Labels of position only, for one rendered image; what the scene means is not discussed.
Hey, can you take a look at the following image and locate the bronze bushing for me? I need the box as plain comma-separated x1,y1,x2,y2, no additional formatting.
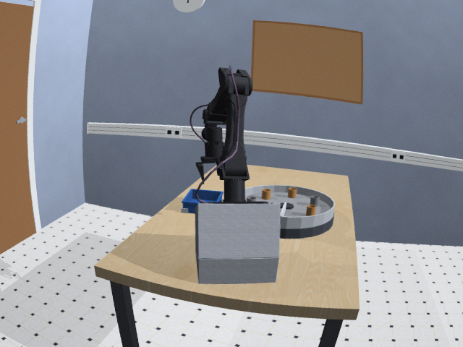
306,205,316,216
288,188,297,198
262,189,271,200

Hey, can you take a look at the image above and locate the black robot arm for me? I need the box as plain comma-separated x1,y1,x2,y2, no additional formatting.
201,67,268,204

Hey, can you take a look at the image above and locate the blue crate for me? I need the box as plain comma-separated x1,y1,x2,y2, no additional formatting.
182,189,224,214

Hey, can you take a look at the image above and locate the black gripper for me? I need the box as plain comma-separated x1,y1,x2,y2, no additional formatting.
196,141,223,180

